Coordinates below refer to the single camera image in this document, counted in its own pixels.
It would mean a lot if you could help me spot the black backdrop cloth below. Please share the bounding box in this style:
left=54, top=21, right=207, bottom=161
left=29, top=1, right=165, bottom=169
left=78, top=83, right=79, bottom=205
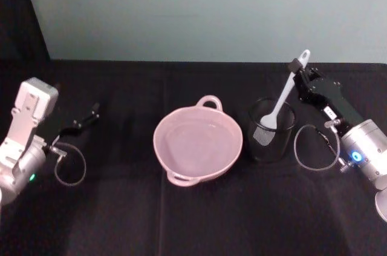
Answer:
left=0, top=0, right=51, bottom=64

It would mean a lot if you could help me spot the pink two-handled bowl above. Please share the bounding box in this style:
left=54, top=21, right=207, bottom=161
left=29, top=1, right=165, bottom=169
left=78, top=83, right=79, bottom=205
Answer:
left=152, top=94, right=244, bottom=188

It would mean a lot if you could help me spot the gripper's thin cable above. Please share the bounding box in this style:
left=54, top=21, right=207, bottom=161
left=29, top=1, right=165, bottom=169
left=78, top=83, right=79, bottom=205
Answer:
left=45, top=142, right=87, bottom=187
left=293, top=123, right=349, bottom=172

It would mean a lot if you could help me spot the left gripper's thin cable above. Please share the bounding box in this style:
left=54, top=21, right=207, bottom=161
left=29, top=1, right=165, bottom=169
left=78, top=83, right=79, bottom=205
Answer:
left=45, top=142, right=87, bottom=187

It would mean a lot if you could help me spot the black table cloth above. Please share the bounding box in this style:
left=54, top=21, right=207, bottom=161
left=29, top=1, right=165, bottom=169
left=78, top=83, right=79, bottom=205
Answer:
left=0, top=58, right=387, bottom=256

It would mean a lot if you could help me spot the right gripper's thin cable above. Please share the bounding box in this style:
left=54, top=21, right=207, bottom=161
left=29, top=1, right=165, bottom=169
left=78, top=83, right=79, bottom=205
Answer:
left=293, top=123, right=349, bottom=172

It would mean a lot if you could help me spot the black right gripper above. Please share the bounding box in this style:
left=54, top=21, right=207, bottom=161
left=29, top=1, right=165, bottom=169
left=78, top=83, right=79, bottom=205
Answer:
left=289, top=58, right=366, bottom=132

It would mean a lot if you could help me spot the white spatula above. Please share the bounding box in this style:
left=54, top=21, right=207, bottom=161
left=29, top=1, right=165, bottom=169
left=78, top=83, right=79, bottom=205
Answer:
left=259, top=49, right=311, bottom=130

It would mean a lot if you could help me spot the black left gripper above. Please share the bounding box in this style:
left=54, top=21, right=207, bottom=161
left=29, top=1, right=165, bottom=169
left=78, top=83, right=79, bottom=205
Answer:
left=38, top=82, right=101, bottom=148

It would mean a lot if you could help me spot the black mesh cup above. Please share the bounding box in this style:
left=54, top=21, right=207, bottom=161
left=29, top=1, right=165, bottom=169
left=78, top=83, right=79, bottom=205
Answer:
left=247, top=96, right=297, bottom=164

